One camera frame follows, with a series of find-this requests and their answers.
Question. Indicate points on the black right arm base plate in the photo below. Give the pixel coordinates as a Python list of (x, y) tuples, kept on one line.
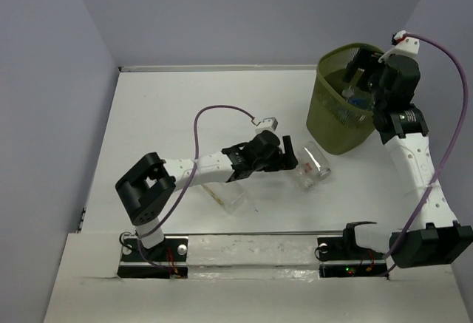
[(336, 260)]

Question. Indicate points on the square clear plastic bottle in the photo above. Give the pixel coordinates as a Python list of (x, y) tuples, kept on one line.
[(230, 196)]

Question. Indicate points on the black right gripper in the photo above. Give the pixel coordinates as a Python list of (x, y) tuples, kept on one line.
[(365, 59)]

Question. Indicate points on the clear jar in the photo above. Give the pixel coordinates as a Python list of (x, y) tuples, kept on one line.
[(314, 162)]

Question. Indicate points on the clear ribbed water bottle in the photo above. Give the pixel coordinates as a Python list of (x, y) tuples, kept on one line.
[(353, 92)]

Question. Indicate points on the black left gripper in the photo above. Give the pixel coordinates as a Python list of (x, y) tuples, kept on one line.
[(276, 165)]

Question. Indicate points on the green mesh waste bin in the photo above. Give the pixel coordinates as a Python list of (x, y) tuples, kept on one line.
[(337, 126)]

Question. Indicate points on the red cap clear bottle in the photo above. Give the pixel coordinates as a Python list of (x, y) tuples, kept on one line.
[(305, 176)]

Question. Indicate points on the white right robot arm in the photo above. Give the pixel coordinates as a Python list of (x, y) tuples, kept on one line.
[(432, 235)]

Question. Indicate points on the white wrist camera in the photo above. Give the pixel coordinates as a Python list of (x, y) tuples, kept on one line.
[(266, 124), (402, 44)]

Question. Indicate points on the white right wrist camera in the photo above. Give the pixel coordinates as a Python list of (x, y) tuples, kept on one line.
[(402, 44)]

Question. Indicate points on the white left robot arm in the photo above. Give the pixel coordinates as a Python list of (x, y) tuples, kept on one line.
[(145, 189)]

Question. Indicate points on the blue label water bottle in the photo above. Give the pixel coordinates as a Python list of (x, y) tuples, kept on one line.
[(360, 103)]

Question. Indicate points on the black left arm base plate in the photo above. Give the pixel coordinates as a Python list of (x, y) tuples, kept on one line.
[(166, 262)]

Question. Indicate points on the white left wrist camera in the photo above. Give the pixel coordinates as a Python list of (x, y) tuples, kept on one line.
[(266, 124)]

